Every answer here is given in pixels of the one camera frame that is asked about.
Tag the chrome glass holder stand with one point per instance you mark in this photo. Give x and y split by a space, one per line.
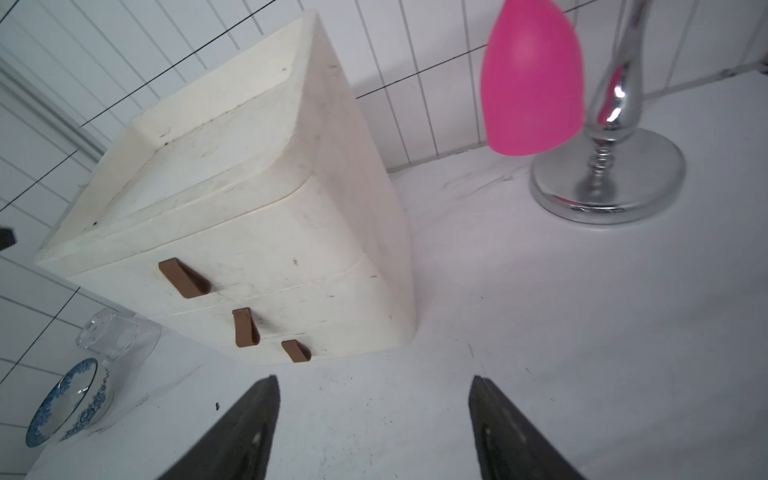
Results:
614 171

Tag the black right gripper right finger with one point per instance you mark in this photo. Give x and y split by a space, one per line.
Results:
508 445

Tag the clear upturned glass cup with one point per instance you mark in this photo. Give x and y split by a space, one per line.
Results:
122 343

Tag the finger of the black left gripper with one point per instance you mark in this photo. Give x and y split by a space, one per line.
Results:
7 238

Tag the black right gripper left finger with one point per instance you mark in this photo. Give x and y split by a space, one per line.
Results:
238 446

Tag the pink wine glass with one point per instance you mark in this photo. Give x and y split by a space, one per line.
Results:
532 80

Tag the white plastic drawer cabinet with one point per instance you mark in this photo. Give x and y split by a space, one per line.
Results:
250 212

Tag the blue white patterned plate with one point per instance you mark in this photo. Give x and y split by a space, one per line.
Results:
79 400

